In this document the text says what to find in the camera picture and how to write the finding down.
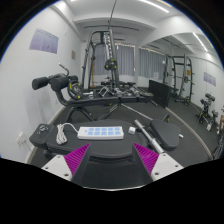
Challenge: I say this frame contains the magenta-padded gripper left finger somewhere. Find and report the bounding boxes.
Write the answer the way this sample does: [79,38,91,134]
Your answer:
[41,143,92,184]

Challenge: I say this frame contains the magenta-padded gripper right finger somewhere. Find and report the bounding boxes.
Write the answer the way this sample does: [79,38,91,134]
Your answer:
[132,143,185,184]

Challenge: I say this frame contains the chrome barbell bar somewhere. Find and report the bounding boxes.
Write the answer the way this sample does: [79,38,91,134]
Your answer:
[133,119,165,155]

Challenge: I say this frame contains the black padded bench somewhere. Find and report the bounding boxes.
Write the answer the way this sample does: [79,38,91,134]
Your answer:
[45,119,150,190]

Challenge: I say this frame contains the black rounded seat pad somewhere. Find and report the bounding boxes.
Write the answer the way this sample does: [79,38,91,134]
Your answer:
[148,119,181,152]

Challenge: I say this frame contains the white power strip blue sockets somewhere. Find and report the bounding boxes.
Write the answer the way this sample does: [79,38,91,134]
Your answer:
[77,125,125,141]

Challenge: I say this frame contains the black square bench pad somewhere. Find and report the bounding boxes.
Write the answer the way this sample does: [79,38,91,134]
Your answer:
[29,123,55,150]

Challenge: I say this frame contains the black weight bench with rollers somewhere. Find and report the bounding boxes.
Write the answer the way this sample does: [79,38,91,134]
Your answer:
[31,63,154,123]

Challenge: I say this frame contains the black upright panel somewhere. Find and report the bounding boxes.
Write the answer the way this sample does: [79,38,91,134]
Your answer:
[148,79,172,108]

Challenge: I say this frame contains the black yellow weight plate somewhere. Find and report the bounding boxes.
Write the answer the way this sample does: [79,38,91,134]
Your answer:
[104,58,118,71]
[67,80,84,100]

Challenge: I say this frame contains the chrome dumbbell group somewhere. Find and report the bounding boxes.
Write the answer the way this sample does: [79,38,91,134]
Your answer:
[113,86,141,98]

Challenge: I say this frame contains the black dumbbell stand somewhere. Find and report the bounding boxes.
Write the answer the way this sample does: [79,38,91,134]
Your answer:
[196,93,219,131]

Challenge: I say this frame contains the black power rack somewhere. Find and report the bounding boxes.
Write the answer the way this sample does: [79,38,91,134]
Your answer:
[162,53,194,106]
[80,29,121,91]

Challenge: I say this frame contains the grey window curtain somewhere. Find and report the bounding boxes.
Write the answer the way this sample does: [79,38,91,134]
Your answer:
[93,44,135,77]
[138,48,166,80]

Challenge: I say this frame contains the long ceiling light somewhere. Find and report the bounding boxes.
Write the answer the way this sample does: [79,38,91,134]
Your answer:
[138,0,170,14]
[192,32,209,53]

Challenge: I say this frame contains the white power strip cable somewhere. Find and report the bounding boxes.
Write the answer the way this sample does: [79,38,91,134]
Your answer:
[55,122,79,146]

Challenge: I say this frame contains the small metal ring clip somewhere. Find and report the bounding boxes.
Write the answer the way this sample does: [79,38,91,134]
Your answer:
[37,124,49,134]

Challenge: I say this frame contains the white wall socket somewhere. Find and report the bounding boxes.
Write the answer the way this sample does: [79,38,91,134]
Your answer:
[14,132,27,148]

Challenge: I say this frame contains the purple wall poster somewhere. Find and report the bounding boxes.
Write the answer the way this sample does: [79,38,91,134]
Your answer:
[203,71,217,87]
[29,28,60,55]

